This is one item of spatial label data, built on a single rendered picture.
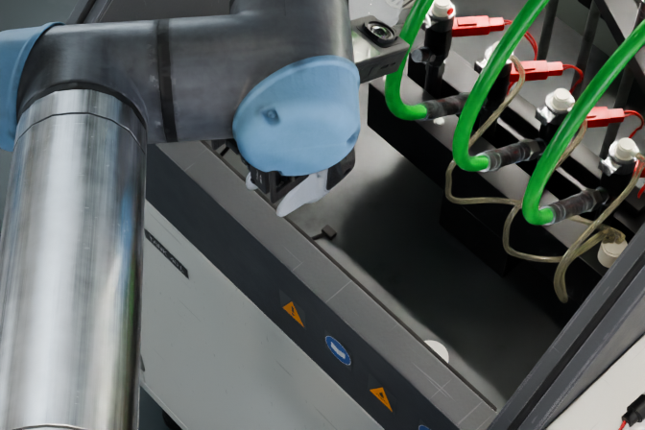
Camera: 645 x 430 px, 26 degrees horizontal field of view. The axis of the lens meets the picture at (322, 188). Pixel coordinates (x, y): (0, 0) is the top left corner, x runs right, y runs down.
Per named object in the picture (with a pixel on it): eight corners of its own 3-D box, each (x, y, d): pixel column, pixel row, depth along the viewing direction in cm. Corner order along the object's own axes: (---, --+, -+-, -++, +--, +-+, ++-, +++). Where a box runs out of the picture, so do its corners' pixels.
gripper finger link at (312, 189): (263, 230, 115) (259, 168, 108) (316, 189, 117) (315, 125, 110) (289, 254, 114) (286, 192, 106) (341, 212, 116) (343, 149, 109)
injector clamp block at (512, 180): (364, 159, 164) (368, 81, 151) (423, 112, 168) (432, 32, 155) (585, 349, 151) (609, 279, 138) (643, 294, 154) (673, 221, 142)
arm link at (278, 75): (181, 192, 85) (178, 52, 91) (365, 180, 86) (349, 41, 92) (170, 116, 78) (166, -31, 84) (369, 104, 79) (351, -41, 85)
